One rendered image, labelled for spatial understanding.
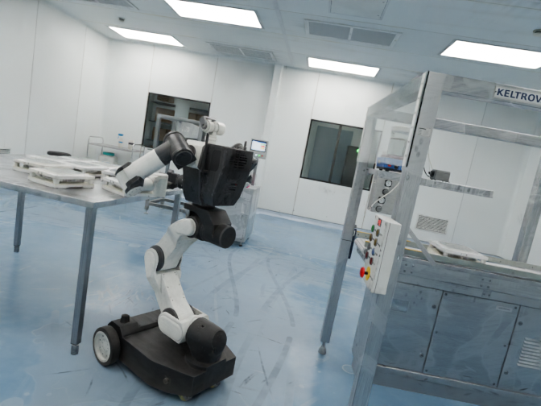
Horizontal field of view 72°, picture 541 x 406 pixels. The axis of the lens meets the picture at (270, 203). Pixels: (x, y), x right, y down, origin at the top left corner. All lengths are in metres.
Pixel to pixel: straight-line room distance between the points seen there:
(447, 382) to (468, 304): 0.49
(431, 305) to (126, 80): 7.36
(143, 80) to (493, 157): 6.92
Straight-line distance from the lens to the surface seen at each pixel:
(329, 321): 2.61
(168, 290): 2.15
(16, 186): 2.36
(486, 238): 8.17
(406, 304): 2.39
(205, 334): 1.97
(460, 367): 2.67
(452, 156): 7.79
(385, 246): 1.36
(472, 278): 2.41
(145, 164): 1.75
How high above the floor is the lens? 1.27
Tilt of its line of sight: 8 degrees down
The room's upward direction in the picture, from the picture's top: 10 degrees clockwise
